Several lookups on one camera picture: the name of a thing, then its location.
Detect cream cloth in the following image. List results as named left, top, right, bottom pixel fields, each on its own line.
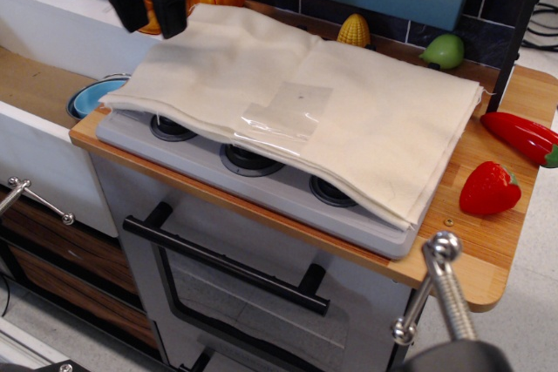
left=102, top=4, right=483, bottom=230

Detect white toy sink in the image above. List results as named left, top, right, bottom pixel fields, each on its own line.
left=1, top=0, right=157, bottom=236

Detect blue bowl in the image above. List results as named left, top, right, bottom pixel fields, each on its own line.
left=66, top=73, right=130, bottom=120

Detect black left stove knob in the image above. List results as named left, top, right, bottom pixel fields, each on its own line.
left=150, top=115, right=197, bottom=142

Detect black stove knob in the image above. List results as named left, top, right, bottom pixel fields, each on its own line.
left=310, top=175, right=357, bottom=208
left=220, top=145, right=284, bottom=178
left=150, top=115, right=197, bottom=142

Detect grey toy stove top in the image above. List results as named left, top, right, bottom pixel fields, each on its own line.
left=96, top=111, right=418, bottom=259

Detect black middle stove knob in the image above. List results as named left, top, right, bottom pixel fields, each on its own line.
left=220, top=145, right=284, bottom=178

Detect yellow toy corn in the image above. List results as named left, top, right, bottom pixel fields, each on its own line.
left=337, top=13, right=371, bottom=47

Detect black right stove knob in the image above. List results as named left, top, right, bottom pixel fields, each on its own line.
left=310, top=175, right=357, bottom=208

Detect green toy pear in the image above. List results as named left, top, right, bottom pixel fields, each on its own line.
left=419, top=34, right=465, bottom=70

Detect wooden drawer front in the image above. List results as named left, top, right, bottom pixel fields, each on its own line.
left=1, top=197, right=160, bottom=358

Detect grey toy oven door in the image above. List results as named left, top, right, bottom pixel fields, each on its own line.
left=117, top=191, right=413, bottom=372

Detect black metal stand pole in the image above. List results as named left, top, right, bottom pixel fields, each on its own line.
left=487, top=0, right=539, bottom=112

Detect red toy strawberry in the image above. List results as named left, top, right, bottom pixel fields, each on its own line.
left=459, top=161, right=521, bottom=215

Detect red toy chili pepper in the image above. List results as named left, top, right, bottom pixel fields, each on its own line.
left=480, top=112, right=557, bottom=168

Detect silver drawer handle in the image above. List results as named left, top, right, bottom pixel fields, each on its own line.
left=1, top=177, right=76, bottom=226

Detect black oven door handle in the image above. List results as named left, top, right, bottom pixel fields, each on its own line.
left=122, top=202, right=330, bottom=316

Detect black cables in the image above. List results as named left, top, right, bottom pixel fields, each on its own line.
left=486, top=0, right=558, bottom=51

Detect silver clamp screw handle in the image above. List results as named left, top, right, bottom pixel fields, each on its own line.
left=391, top=231, right=478, bottom=346

